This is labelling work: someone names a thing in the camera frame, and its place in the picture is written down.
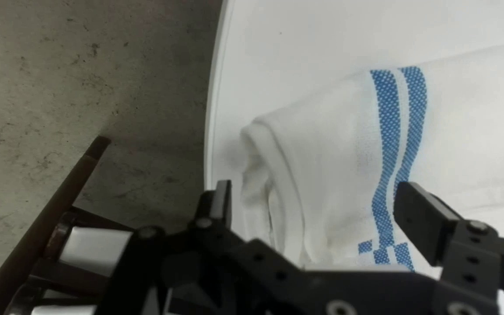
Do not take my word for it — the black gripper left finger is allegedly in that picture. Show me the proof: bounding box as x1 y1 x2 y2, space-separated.
87 176 310 315

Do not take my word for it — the dark wooden chair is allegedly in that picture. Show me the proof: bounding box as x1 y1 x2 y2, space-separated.
0 134 131 315

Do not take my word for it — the white cloth with blue stripes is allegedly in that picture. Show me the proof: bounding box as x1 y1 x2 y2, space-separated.
227 36 504 276

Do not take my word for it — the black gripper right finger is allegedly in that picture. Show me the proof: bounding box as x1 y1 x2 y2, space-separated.
392 180 504 315

